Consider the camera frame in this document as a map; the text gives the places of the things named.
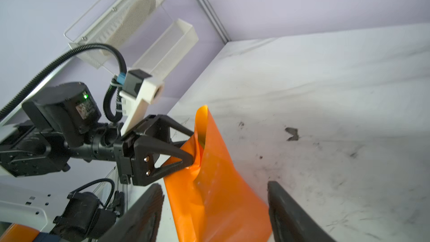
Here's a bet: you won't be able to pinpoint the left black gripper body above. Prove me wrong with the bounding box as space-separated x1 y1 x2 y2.
114 115 158 185

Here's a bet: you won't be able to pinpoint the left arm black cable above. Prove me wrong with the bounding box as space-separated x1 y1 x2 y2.
0 43 128 123

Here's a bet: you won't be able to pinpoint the beige cloth in shelf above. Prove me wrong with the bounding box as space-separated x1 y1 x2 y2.
103 0 157 49

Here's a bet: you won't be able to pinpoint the white mesh shelf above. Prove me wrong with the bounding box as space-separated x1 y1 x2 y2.
63 0 165 48
132 19 199 80

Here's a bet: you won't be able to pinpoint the aluminium wall frame rails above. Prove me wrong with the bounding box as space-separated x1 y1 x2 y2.
197 0 231 44

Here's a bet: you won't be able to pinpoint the upper white mesh shelf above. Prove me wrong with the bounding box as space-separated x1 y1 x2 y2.
63 0 165 48

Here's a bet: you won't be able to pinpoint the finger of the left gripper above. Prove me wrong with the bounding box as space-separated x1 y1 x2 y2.
142 114 193 148
132 136 194 186

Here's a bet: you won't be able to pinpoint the yellow orange wrapping paper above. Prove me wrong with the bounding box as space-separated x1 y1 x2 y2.
164 105 272 242

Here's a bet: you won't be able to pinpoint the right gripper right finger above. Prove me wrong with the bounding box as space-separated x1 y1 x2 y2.
268 181 335 242

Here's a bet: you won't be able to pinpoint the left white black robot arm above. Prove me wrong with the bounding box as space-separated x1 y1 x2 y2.
1 80 194 186

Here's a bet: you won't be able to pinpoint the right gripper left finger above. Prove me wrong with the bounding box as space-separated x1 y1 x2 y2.
98 183 165 242

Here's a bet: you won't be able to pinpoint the lower white mesh shelf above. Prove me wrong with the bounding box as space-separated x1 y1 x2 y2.
132 19 199 80

